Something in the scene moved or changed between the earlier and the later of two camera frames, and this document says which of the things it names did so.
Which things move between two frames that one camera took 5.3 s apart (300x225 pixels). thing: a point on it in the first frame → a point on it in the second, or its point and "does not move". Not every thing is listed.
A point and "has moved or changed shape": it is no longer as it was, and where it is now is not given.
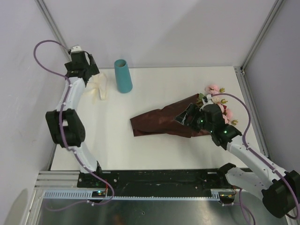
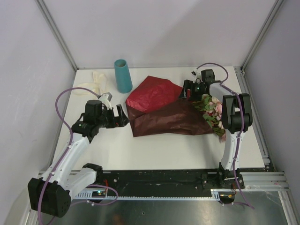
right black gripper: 183,117 → 188,85
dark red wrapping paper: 163,122 has moved or changed shape
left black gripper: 93,69 → 120,121
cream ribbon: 97,82 does not move
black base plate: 154,182 does not move
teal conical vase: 123,80 does not move
